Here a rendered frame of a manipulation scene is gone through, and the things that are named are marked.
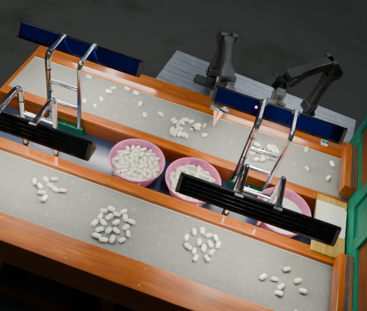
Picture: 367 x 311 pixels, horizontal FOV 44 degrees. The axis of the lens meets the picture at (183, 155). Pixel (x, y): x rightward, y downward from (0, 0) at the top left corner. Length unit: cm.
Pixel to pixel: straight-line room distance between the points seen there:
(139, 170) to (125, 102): 47
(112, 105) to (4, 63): 162
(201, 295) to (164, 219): 38
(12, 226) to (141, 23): 289
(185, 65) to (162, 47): 130
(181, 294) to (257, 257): 39
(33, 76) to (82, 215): 93
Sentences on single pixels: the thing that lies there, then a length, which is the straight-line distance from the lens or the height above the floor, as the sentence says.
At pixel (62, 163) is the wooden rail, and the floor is 77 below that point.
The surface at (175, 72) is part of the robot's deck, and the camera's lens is 285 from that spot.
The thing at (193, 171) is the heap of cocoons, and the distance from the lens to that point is 221.
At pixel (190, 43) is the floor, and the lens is 432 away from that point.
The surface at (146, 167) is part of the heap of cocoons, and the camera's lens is 219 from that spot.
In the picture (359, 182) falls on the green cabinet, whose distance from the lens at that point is 233.
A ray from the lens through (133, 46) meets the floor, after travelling 415.
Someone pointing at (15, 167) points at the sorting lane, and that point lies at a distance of 218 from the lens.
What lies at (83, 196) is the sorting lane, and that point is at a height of 74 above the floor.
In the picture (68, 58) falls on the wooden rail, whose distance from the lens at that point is 270.
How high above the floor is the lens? 242
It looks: 48 degrees down
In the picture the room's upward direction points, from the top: 15 degrees clockwise
